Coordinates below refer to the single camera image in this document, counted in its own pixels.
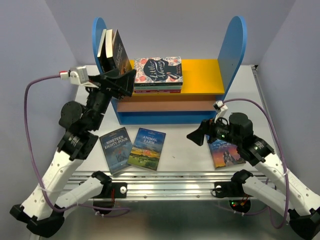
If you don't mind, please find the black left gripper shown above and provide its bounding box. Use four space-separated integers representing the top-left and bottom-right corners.
86 68 139 130

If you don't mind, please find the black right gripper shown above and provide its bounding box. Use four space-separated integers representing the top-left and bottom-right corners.
185 113 241 147

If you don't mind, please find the A Tale of Two Cities book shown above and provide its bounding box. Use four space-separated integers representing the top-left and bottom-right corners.
105 29 132 75

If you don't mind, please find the Three Days to See book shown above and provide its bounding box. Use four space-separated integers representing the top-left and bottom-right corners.
97 29 107 73

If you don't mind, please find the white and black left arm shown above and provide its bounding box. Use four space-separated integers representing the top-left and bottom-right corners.
10 66 136 238

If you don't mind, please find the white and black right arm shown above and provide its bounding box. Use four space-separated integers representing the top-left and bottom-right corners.
186 112 320 240

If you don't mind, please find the red Roald Dahl book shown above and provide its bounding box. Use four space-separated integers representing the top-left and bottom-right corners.
134 89 181 94

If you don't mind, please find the teal spine book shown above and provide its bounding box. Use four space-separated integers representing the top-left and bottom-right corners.
134 85 182 91

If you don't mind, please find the sunset cover book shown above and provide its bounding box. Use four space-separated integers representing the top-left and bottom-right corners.
208 140 246 169

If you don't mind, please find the Little Women book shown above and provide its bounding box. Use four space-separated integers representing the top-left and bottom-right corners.
133 56 184 87

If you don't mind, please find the Animal Farm book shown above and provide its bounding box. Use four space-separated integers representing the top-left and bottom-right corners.
127 127 166 171

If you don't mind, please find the Nineteen Eighty-Four book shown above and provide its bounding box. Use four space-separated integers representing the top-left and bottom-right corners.
99 127 133 175

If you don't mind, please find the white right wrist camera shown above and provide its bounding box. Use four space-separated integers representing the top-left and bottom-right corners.
213 100 228 123

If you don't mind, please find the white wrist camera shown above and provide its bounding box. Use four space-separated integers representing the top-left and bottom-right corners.
213 100 228 123
59 66 89 86

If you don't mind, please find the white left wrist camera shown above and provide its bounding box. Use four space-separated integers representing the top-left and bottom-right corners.
59 66 89 86

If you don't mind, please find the aluminium rail frame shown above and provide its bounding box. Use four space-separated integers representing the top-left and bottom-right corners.
41 64 301 203

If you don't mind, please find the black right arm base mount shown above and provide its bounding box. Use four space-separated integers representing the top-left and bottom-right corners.
210 169 254 199

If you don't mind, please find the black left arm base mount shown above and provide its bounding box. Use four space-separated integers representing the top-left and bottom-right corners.
93 182 128 199

